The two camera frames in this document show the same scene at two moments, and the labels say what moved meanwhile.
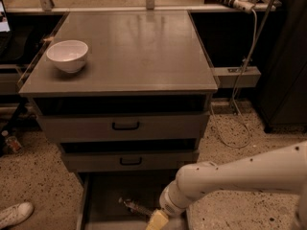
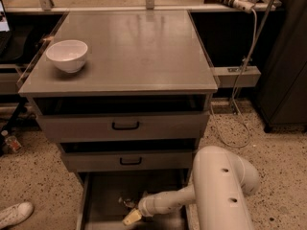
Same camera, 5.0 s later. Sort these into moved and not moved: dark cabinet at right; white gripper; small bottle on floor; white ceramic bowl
Moved: white gripper
Not moved: dark cabinet at right; white ceramic bowl; small bottle on floor
